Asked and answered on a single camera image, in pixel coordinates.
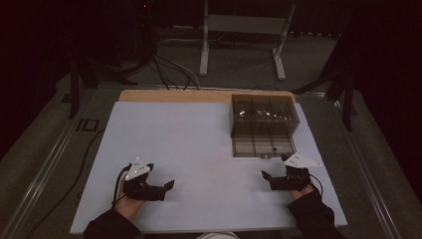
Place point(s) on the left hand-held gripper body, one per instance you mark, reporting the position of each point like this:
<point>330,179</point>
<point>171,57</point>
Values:
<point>142,192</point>

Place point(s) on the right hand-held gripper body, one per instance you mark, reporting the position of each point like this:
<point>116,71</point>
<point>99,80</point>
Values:
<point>292,182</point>

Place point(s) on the smoky transparent drawer cabinet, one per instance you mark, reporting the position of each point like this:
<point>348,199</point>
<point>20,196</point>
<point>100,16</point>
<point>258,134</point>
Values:
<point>265,106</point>

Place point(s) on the person's right hand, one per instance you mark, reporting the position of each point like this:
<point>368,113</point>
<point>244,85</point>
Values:
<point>302,194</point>

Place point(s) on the person's left hand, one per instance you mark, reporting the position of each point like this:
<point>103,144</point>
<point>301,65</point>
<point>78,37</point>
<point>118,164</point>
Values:
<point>129,207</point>

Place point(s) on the white table mat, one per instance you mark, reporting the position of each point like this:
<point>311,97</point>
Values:
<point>199,149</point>

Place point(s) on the black metal stand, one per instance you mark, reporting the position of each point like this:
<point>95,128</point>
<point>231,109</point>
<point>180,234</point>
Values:
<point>347,99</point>
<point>73,93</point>

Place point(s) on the dark equipment stand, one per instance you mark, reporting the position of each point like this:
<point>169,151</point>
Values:
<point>144,33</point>

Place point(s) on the aluminium floor rail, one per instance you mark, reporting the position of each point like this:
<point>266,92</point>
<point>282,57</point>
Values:
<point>43,172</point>
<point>366,172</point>

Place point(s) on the white metal stand frame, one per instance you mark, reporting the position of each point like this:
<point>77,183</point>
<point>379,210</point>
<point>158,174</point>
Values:
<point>244,24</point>

